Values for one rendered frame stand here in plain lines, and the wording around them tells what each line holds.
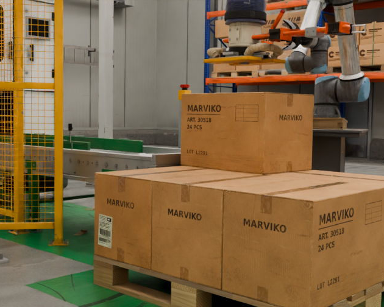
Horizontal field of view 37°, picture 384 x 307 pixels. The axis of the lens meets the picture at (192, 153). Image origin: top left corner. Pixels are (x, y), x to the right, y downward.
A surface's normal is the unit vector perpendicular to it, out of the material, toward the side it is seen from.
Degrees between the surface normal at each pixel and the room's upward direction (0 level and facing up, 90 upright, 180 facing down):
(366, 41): 92
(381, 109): 90
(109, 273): 90
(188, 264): 90
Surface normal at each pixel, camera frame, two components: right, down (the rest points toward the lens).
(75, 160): -0.68, 0.04
